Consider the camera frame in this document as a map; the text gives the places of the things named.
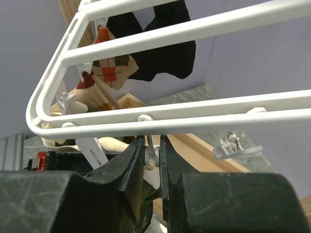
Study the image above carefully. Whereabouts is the white plastic clip hanger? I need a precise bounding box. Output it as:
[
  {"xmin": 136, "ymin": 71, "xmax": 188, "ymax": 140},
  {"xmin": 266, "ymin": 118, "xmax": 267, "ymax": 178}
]
[{"xmin": 26, "ymin": 0, "xmax": 311, "ymax": 168}]

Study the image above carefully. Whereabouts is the aluminium mounting rail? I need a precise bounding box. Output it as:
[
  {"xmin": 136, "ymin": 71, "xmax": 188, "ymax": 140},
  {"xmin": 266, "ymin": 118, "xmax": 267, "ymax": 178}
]
[{"xmin": 0, "ymin": 133, "xmax": 25, "ymax": 171}]

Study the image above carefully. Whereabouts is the patterned striped underwear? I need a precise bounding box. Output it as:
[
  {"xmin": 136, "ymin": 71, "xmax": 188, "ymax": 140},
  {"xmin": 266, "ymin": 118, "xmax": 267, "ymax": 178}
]
[{"xmin": 50, "ymin": 26, "xmax": 140, "ymax": 115}]

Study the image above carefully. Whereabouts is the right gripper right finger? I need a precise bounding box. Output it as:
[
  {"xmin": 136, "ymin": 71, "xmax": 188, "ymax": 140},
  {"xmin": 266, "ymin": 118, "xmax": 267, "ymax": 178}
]
[{"xmin": 159, "ymin": 135, "xmax": 311, "ymax": 233}]

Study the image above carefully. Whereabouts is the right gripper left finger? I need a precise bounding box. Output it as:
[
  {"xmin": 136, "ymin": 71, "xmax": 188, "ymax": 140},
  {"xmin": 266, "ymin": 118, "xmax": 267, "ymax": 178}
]
[{"xmin": 0, "ymin": 136, "xmax": 145, "ymax": 233}]

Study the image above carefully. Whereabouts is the black hanging garment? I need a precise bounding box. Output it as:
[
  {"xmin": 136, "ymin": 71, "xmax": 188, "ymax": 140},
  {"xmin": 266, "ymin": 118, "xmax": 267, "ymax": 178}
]
[{"xmin": 107, "ymin": 0, "xmax": 196, "ymax": 82}]

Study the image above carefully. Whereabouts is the wooden drying rack frame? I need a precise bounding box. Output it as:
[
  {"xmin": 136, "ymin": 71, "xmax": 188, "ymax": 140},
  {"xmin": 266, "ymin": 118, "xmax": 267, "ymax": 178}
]
[{"xmin": 55, "ymin": 0, "xmax": 311, "ymax": 219}]

